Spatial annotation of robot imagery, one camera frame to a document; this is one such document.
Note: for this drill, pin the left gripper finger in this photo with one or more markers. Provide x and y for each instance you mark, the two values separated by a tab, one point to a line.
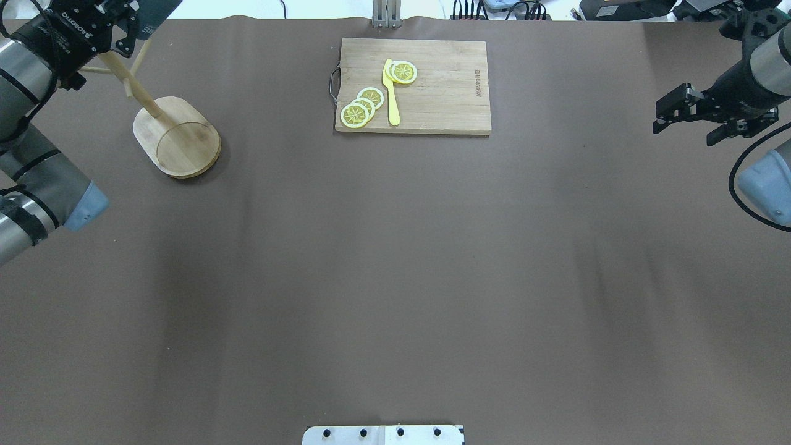
126	34

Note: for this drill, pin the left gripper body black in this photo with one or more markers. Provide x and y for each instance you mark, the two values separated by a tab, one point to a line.
60	32

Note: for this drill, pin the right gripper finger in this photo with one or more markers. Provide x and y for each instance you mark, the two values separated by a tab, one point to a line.
746	128
679	105

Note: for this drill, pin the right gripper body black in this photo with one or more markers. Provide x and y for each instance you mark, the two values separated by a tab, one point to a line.
731	88

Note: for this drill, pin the blue mug yellow inside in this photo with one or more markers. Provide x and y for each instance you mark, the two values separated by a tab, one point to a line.
151	15

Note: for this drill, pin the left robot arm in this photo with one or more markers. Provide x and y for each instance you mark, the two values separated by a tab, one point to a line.
47	191

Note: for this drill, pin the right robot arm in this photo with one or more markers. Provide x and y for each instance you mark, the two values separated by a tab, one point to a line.
761	190

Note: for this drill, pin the wooden cup storage rack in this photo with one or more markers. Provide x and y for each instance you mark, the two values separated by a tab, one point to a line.
175	136

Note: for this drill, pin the wooden cutting board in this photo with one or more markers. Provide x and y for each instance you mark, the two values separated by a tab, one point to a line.
449	97

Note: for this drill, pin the lemon slice front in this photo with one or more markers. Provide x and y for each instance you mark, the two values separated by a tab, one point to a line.
355	115

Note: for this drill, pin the yellow plastic knife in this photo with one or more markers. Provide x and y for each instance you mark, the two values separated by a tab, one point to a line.
392	106

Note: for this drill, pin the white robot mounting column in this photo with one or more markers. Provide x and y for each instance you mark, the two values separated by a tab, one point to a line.
384	434

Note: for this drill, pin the aluminium frame post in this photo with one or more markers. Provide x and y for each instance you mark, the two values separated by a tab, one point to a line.
386	14

